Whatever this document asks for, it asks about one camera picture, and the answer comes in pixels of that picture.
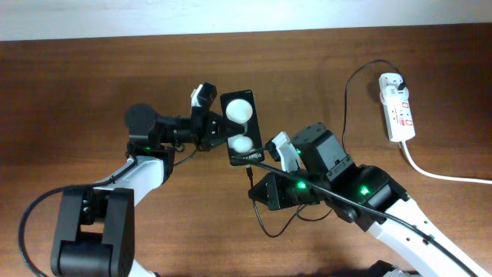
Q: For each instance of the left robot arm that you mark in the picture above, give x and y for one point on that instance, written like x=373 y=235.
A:
x=95 y=231

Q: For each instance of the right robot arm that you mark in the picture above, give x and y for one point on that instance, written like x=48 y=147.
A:
x=315 y=169

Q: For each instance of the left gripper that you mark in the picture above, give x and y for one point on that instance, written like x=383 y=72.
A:
x=198 y=118

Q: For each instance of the black usb plug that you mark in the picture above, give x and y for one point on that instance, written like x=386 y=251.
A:
x=401 y=86

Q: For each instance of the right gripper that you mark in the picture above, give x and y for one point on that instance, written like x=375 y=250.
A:
x=280 y=198

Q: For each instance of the white power strip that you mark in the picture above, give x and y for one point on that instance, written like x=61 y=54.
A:
x=397 y=112

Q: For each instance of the black smartphone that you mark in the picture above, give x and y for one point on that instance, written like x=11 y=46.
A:
x=240 y=113

